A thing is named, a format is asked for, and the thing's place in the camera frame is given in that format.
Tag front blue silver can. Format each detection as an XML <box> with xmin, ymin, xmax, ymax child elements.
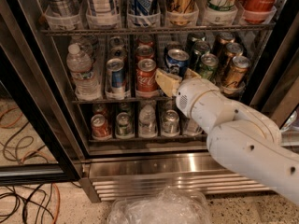
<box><xmin>107</xmin><ymin>58</ymin><xmax>125</xmax><ymax>93</ymax></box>

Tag front red coca-cola can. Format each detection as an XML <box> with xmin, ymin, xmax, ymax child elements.
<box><xmin>136</xmin><ymin>59</ymin><xmax>157</xmax><ymax>92</ymax></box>

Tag right glass fridge door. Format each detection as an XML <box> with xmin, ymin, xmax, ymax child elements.
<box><xmin>247</xmin><ymin>14</ymin><xmax>299</xmax><ymax>133</ymax></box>

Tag bottom brown drink bottle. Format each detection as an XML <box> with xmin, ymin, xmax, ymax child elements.
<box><xmin>183</xmin><ymin>118</ymin><xmax>202</xmax><ymax>136</ymax></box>

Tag clear water bottle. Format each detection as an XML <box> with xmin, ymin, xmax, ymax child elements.
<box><xmin>66</xmin><ymin>44</ymin><xmax>100</xmax><ymax>101</ymax></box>
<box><xmin>70</xmin><ymin>35</ymin><xmax>96</xmax><ymax>61</ymax></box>

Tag top shelf gold can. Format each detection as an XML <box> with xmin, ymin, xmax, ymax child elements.
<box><xmin>166</xmin><ymin>0</ymin><xmax>195</xmax><ymax>26</ymax></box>

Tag clear plastic bag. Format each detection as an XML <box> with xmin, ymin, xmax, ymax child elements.
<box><xmin>107</xmin><ymin>187</ymin><xmax>212</xmax><ymax>224</ymax></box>

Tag bottom front red can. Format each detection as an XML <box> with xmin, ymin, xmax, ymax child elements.
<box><xmin>91</xmin><ymin>114</ymin><xmax>110</xmax><ymax>138</ymax></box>

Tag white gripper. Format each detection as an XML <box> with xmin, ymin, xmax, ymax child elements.
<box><xmin>154</xmin><ymin>67</ymin><xmax>221</xmax><ymax>119</ymax></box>

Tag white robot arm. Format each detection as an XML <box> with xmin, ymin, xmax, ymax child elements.
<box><xmin>155</xmin><ymin>69</ymin><xmax>299</xmax><ymax>204</ymax></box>

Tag top shelf red coca-cola can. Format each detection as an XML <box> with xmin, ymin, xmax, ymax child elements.
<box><xmin>238</xmin><ymin>0</ymin><xmax>276</xmax><ymax>24</ymax></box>

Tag glass fridge door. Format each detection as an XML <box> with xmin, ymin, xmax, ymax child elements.
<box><xmin>247</xmin><ymin>14</ymin><xmax>299</xmax><ymax>133</ymax></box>
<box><xmin>0</xmin><ymin>0</ymin><xmax>81</xmax><ymax>186</ymax></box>

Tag black cables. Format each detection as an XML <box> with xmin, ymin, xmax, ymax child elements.
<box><xmin>0</xmin><ymin>120</ymin><xmax>82</xmax><ymax>224</ymax></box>

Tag left glass fridge door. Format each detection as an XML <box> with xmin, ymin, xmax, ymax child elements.
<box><xmin>0</xmin><ymin>0</ymin><xmax>81</xmax><ymax>186</ymax></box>

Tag bottom green silver can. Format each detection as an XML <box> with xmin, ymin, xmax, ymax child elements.
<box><xmin>116</xmin><ymin>112</ymin><xmax>133</xmax><ymax>136</ymax></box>

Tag stainless steel fridge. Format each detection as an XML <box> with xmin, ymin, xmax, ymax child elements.
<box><xmin>0</xmin><ymin>0</ymin><xmax>299</xmax><ymax>203</ymax></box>

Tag rear clear water bottle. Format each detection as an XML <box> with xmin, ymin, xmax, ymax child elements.
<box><xmin>70</xmin><ymin>35</ymin><xmax>96</xmax><ymax>61</ymax></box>

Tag front gold can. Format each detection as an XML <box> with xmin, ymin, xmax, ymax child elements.
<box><xmin>221</xmin><ymin>55</ymin><xmax>250</xmax><ymax>89</ymax></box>

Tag front clear water bottle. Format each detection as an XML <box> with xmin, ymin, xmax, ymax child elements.
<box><xmin>66</xmin><ymin>44</ymin><xmax>100</xmax><ymax>101</ymax></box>

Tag bottom small water bottle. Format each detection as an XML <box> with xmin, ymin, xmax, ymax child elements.
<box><xmin>138</xmin><ymin>105</ymin><xmax>157</xmax><ymax>138</ymax></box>

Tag front green can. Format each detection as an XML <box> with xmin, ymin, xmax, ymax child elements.
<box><xmin>196</xmin><ymin>53</ymin><xmax>219</xmax><ymax>80</ymax></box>

